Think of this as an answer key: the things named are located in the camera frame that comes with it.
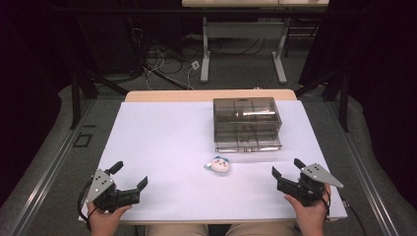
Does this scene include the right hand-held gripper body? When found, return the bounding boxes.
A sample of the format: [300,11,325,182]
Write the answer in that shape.
[275,162,345,207]

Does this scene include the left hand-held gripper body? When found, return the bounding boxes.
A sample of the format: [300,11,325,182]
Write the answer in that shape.
[85,168,142,213]

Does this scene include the person's left hand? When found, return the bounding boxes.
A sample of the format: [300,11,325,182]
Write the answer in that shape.
[88,200,133,236]

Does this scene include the person's right hand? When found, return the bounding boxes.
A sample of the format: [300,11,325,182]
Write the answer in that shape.
[283,183,332,236]

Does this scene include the white table cover sheet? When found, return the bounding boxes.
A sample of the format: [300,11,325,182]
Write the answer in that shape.
[78,99,349,225]

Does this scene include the smoky transparent drawer box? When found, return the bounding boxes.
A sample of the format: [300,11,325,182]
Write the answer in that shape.
[212,96,283,153]

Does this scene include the small white plush toy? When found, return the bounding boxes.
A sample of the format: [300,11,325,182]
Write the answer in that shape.
[203,155,232,175]

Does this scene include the person's legs in beige trousers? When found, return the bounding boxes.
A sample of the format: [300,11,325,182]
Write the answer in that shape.
[145,221,298,236]

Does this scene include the black metal stand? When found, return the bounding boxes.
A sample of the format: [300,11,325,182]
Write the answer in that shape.
[69,13,131,131]
[294,62,351,134]

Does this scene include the white desk with metal legs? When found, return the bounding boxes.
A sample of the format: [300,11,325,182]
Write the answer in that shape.
[181,0,330,85]

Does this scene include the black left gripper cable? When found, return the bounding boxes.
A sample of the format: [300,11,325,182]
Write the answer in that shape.
[77,178,99,232]

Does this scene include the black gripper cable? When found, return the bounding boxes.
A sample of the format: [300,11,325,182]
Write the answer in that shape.
[323,185,369,236]
[77,178,99,232]

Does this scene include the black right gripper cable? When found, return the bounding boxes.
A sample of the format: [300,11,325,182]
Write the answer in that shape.
[323,185,369,236]

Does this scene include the aluminium floor rail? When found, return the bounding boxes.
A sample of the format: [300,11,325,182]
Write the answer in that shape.
[323,97,402,236]
[6,97,97,236]

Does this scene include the tangle of floor cables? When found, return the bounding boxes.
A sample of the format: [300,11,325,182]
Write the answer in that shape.
[129,19,273,92]

